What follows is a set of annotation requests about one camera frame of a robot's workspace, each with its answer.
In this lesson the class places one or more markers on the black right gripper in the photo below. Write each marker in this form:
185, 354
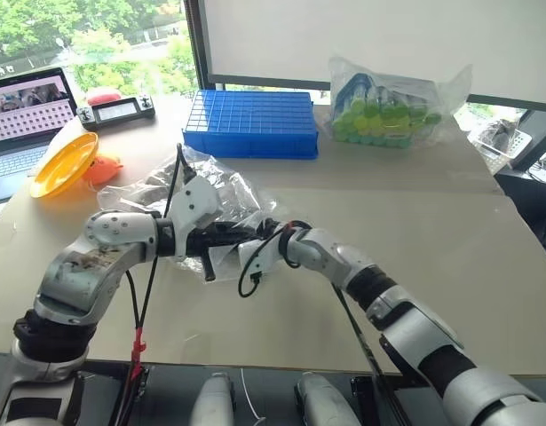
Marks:
270, 228

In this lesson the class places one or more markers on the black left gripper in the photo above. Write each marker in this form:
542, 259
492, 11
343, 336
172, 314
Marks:
197, 242

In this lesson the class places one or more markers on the clear plastic bag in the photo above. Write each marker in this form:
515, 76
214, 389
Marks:
237, 186

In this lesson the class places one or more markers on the yellow plastic plate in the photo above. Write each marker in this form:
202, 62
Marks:
61, 166

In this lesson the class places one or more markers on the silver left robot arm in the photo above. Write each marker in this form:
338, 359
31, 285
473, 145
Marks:
90, 266

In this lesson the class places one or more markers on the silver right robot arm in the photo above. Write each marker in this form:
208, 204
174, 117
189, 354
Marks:
388, 302

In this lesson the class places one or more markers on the blue plastic grid crate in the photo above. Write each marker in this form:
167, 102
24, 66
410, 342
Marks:
255, 120

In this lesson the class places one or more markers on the orange plush toy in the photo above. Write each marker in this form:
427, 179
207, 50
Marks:
104, 171

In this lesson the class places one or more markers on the grey rounded robot leg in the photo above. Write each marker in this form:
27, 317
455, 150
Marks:
217, 399
323, 399

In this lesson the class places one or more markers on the plastic bag of green-capped bottles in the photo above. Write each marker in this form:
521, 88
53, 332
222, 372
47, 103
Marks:
383, 115

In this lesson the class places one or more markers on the black handheld controller with screen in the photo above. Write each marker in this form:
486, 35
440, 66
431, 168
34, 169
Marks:
117, 111

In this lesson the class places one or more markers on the red rounded object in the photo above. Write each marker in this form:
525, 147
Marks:
105, 95

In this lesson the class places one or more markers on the white board panel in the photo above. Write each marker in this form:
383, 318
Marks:
370, 40

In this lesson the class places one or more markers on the open laptop computer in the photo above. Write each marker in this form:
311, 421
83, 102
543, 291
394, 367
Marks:
19, 120

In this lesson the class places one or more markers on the grey item in basket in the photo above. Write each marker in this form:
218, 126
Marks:
499, 131

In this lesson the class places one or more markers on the white perforated plastic basket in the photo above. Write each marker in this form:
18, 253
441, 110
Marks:
514, 142

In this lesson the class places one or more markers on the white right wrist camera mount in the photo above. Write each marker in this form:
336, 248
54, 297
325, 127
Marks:
255, 257

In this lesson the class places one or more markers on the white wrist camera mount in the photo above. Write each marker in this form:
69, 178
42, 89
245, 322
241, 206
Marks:
255, 257
195, 199

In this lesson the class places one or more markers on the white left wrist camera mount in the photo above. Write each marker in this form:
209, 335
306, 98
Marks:
195, 199

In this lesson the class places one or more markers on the black table bracket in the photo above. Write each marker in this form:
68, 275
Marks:
143, 381
357, 385

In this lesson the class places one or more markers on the black window frame post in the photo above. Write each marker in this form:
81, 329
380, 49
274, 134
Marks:
197, 40

